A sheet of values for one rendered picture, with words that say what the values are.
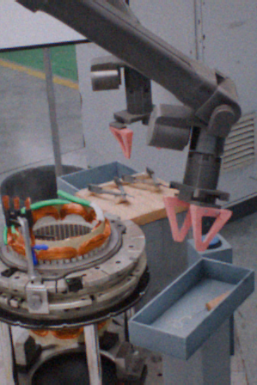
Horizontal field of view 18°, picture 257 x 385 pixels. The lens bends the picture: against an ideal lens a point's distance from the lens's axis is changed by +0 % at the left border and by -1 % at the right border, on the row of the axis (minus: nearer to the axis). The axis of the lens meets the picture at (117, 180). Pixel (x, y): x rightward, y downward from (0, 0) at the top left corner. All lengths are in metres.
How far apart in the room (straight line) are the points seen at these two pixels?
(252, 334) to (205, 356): 1.84
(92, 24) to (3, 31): 1.31
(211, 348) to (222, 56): 2.50
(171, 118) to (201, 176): 0.11
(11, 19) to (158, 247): 1.00
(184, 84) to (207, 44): 2.47
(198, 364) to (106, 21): 0.60
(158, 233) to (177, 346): 0.49
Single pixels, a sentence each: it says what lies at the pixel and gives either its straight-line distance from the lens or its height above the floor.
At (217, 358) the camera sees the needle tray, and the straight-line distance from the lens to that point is 1.46.
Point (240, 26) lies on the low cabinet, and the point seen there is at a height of 0.98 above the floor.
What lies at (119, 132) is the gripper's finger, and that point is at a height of 1.21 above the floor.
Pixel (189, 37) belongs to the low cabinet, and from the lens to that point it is 3.69.
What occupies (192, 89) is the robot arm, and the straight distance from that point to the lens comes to 1.26.
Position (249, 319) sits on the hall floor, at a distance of 3.34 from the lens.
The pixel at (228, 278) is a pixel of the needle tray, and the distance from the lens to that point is 1.52.
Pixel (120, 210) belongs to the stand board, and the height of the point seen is 1.07.
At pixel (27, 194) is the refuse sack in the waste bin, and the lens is 3.45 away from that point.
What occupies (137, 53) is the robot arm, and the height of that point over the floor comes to 1.49.
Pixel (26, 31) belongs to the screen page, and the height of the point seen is 1.29.
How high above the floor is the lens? 1.78
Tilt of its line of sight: 22 degrees down
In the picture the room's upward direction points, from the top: 5 degrees counter-clockwise
